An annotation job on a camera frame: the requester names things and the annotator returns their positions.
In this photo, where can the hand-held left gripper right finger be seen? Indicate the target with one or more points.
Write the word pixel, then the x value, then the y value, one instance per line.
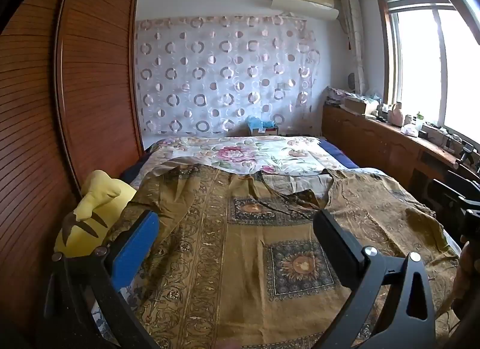
pixel 337 244

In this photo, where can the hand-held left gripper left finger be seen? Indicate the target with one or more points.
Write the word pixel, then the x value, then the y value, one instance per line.
pixel 137 247

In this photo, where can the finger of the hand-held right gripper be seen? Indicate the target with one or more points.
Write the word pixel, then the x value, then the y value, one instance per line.
pixel 444 193

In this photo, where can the olive brown patterned shirt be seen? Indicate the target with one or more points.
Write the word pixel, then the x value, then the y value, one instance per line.
pixel 232 259

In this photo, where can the pile of pale clothes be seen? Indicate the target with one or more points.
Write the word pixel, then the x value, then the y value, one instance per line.
pixel 335 95

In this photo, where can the person's right hand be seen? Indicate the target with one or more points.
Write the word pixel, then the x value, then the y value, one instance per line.
pixel 468 270

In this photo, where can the blue floral bed sheet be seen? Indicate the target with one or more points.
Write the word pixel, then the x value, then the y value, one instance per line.
pixel 129 298

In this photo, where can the yellow plush toy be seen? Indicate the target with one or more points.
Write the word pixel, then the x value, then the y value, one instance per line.
pixel 97 199

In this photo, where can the white plastic bag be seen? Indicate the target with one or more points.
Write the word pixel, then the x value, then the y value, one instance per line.
pixel 409 130

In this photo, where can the dark blue blanket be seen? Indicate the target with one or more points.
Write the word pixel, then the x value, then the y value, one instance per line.
pixel 339 156

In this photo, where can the pink bottle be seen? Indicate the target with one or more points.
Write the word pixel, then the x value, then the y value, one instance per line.
pixel 396 116

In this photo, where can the long wooden sideboard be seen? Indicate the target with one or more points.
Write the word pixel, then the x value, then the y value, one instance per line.
pixel 367 139

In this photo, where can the cardboard box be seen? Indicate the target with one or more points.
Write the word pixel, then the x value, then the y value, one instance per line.
pixel 358 105

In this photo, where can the wooden framed window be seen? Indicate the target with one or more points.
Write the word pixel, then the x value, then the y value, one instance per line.
pixel 412 71

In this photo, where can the pink floral quilt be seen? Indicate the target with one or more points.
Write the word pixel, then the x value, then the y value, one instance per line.
pixel 240 154

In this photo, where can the carton with blue cloth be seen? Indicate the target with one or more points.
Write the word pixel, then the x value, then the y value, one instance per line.
pixel 262 126

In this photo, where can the pale gathered window curtain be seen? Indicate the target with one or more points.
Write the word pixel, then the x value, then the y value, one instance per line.
pixel 354 41

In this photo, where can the wooden louvered wardrobe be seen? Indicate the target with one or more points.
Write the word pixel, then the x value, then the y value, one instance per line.
pixel 93 71

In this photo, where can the circle patterned sheer curtain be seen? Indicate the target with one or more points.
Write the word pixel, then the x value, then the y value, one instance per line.
pixel 225 71

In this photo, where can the wall air conditioner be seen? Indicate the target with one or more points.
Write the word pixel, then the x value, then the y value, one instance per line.
pixel 303 0

